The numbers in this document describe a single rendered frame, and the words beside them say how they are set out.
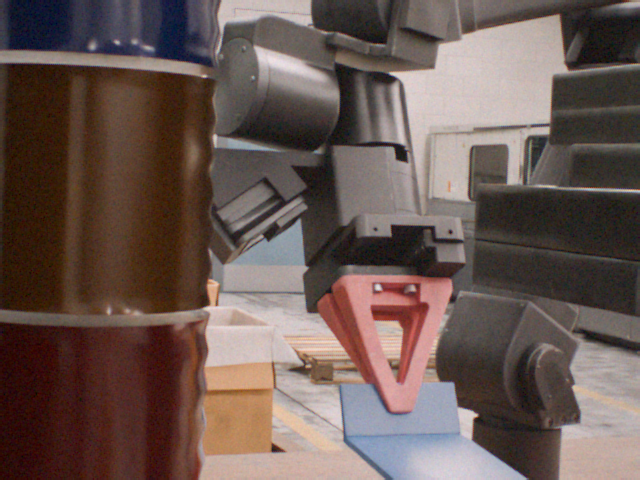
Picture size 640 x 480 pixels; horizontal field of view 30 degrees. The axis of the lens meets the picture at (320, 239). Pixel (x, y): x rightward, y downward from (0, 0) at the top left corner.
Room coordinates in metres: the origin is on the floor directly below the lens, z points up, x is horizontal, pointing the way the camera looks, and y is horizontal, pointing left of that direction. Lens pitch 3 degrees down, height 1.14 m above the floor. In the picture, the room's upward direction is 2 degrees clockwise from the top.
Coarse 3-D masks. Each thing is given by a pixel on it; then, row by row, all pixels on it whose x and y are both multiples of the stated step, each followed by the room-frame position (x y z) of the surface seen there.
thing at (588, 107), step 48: (576, 96) 0.44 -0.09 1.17; (624, 96) 0.41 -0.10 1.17; (576, 144) 0.42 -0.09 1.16; (624, 144) 0.39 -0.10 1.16; (480, 192) 0.43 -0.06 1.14; (528, 192) 0.40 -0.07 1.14; (576, 192) 0.37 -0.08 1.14; (624, 192) 0.35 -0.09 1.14; (480, 240) 0.43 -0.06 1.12; (528, 240) 0.40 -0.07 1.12; (576, 240) 0.37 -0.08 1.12; (624, 240) 0.35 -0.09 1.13; (528, 288) 0.39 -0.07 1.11; (576, 288) 0.37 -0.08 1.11; (624, 288) 0.35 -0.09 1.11
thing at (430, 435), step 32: (352, 384) 0.67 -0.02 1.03; (448, 384) 0.69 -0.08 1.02; (352, 416) 0.66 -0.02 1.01; (384, 416) 0.67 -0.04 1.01; (416, 416) 0.67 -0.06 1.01; (448, 416) 0.68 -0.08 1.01; (352, 448) 0.65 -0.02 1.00; (384, 448) 0.64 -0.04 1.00; (416, 448) 0.64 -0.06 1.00; (448, 448) 0.65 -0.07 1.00; (480, 448) 0.65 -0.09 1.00
